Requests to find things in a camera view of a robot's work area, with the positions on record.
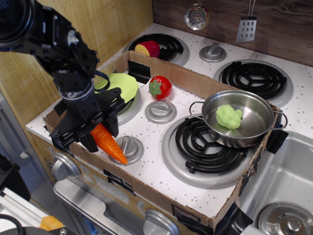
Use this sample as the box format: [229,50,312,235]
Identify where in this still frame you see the silver knob centre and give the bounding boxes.
[145,100,177,124]

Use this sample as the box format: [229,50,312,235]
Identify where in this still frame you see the left silver oven dial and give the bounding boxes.
[51,152,81,181]

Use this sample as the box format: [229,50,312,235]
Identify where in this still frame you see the silver knob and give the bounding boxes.
[145,100,177,124]
[199,43,227,63]
[109,136,144,165]

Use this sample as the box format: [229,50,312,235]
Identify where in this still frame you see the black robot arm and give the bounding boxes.
[0,0,125,154]

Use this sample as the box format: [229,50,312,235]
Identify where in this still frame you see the silver knob front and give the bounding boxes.
[109,136,144,165]

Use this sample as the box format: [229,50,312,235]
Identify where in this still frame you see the orange toy carrot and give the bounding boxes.
[90,123,128,165]

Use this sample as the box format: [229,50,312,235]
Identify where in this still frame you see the orange sponge piece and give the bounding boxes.
[39,215,64,231]

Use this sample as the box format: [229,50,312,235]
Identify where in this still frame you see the hanging silver slotted spatula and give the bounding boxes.
[236,0,257,43]

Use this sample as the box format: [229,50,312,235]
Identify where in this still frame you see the steel pan with handles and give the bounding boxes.
[189,90,288,148]

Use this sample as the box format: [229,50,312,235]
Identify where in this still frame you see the front left black burner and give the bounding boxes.
[117,98,134,116]

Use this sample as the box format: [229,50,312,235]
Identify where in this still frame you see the silver knob back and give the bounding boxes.
[199,43,227,63]

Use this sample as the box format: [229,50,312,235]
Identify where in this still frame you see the silver oven dial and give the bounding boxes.
[51,152,81,181]
[143,209,180,235]

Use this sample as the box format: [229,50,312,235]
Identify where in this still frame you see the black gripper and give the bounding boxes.
[50,81,126,152]

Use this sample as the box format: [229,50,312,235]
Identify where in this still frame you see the yellow-green plate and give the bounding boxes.
[107,73,139,103]

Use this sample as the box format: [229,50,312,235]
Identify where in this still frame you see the black burner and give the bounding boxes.
[126,34,184,61]
[117,98,134,116]
[175,117,248,174]
[219,61,287,99]

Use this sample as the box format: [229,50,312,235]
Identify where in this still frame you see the silver sink basin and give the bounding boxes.
[239,132,313,235]

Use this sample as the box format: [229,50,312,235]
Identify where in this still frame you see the red yellow toy apple half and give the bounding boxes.
[134,40,160,57]

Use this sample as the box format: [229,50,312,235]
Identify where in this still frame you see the back left black burner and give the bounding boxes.
[126,34,184,61]

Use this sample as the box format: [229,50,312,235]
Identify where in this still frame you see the front right black burner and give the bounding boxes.
[175,117,248,174]

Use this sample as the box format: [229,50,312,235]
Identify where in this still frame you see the cardboard fence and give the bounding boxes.
[43,50,289,228]

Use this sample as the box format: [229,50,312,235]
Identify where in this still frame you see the back right black burner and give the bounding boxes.
[219,61,287,99]

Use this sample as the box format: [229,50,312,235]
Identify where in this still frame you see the silver oven door handle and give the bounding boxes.
[54,180,136,235]

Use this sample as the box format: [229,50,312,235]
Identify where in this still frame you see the right silver oven dial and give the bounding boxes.
[143,209,180,235]

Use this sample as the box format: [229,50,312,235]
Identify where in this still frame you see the green toy lettuce piece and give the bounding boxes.
[216,105,243,130]

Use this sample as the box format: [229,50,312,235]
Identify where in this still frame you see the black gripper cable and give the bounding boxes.
[94,70,111,93]

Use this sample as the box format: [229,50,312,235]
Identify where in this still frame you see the silver sink drain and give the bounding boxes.
[255,202,313,235]

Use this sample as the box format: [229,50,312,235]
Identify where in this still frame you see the red toy strawberry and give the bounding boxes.
[149,76,172,100]

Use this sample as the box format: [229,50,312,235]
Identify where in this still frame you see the hanging silver strainer ladle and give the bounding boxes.
[184,0,209,31]

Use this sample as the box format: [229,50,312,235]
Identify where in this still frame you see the black cable lower left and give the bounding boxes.
[0,214,25,235]

